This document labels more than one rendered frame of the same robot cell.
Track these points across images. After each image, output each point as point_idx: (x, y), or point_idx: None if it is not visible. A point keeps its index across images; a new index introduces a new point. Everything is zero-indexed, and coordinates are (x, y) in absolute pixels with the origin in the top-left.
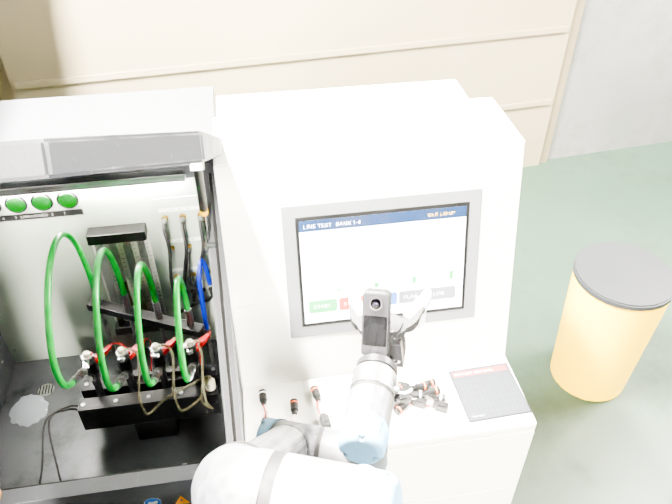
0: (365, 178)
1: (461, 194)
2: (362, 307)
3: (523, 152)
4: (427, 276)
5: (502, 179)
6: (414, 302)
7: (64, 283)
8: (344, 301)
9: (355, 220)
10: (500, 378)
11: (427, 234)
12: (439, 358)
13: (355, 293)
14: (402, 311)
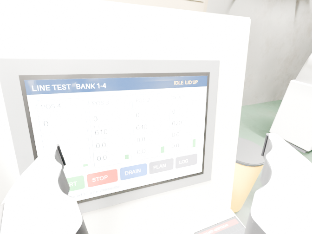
0: (109, 33)
1: (203, 63)
2: (49, 222)
3: (249, 30)
4: (174, 146)
5: (234, 53)
6: (277, 173)
7: None
8: (92, 177)
9: (100, 83)
10: (237, 233)
11: (174, 103)
12: (184, 220)
13: (48, 158)
14: (259, 229)
